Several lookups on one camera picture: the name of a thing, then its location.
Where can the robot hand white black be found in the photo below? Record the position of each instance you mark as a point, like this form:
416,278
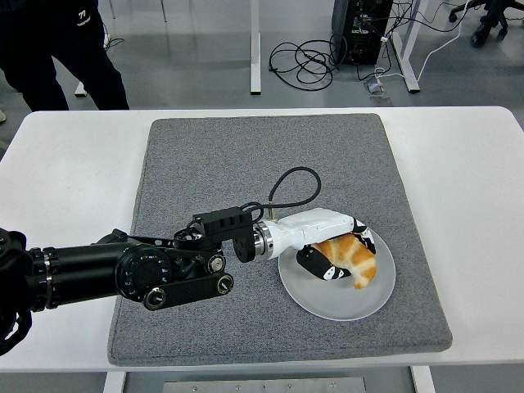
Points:
311,225

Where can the croissant bread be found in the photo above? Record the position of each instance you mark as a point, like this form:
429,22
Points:
360,262

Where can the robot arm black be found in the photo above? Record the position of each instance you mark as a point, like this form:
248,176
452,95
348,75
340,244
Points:
82,266

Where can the light grey round plate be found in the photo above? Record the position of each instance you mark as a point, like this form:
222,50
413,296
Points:
340,303

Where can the grey metal plate with screws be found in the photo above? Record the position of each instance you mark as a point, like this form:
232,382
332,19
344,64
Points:
262,385

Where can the grey fabric mat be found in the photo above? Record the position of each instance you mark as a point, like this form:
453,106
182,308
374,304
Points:
245,163

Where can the metal floor socket box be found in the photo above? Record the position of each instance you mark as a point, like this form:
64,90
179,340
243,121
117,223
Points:
374,88

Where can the white desk leg with foot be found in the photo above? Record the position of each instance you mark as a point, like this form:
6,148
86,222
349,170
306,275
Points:
255,49
409,61

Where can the white table leg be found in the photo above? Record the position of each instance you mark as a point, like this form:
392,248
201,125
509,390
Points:
114,382
423,380

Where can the black computer tower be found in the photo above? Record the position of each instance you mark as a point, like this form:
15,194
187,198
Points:
360,32

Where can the black office chair base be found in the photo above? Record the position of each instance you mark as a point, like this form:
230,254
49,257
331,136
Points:
487,28

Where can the white furniture foot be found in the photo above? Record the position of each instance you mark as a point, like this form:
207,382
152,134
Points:
81,91

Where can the person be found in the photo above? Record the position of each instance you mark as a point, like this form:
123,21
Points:
24,49

